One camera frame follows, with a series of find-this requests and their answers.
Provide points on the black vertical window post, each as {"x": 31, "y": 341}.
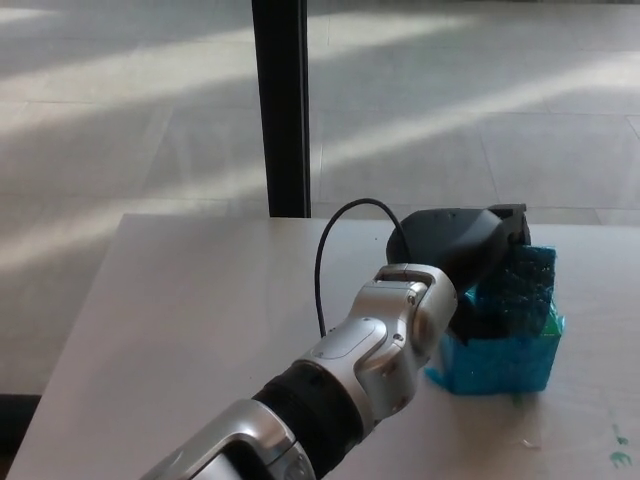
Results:
{"x": 282, "y": 105}

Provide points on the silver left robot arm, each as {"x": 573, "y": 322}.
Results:
{"x": 320, "y": 390}

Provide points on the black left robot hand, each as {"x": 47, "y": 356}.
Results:
{"x": 450, "y": 240}

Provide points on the small blue taped cube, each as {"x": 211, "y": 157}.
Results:
{"x": 527, "y": 290}

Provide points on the big blue taped cube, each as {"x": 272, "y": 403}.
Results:
{"x": 495, "y": 365}

